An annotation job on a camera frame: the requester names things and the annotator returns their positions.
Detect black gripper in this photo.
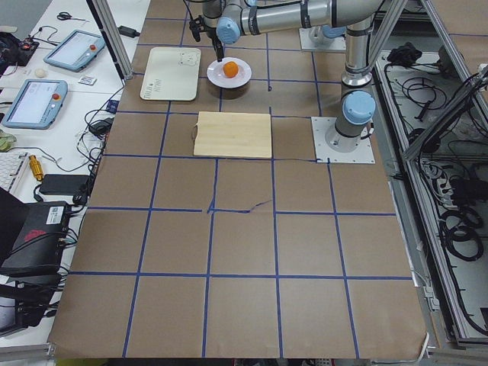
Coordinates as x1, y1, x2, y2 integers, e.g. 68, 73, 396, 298
190, 15, 225, 63

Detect orange fruit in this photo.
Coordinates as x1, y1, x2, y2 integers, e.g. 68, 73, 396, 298
222, 61, 239, 79

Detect cream bear tray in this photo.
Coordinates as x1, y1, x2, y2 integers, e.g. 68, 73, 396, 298
140, 47, 201, 101

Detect white round plate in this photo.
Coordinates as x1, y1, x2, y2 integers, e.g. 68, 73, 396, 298
207, 57, 252, 88

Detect black power brick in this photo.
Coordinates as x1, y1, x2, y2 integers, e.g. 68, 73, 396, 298
117, 25, 140, 38

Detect wooden cutting board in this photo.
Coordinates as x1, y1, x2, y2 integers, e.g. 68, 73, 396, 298
194, 111, 272, 159

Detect upper teach pendant tablet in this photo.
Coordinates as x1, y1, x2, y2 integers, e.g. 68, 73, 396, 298
43, 30, 105, 72

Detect teach pendant tablet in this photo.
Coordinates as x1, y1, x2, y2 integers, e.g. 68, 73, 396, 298
43, 30, 105, 72
2, 79, 68, 130

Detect black scissors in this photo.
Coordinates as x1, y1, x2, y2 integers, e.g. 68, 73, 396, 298
56, 11, 88, 22

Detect lower teach pendant tablet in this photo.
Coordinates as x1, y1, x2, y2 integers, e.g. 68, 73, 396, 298
2, 79, 68, 130

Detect black power adapter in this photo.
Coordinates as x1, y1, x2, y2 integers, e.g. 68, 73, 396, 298
40, 174, 88, 195

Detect gold cylinder tool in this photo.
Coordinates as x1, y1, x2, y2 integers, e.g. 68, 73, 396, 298
29, 155, 44, 181

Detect white keyboard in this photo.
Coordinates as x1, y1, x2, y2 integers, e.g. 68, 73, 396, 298
0, 152, 28, 194

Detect black electronics box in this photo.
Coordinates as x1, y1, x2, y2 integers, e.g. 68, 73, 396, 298
1, 201, 70, 277

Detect aluminium frame post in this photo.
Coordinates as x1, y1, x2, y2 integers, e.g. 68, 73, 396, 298
86, 0, 133, 81

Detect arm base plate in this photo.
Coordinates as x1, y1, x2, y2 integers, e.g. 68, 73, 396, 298
311, 117, 375, 164
299, 25, 346, 53

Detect aluminium cable rack frame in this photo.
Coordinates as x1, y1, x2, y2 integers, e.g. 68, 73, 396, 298
373, 1, 487, 349

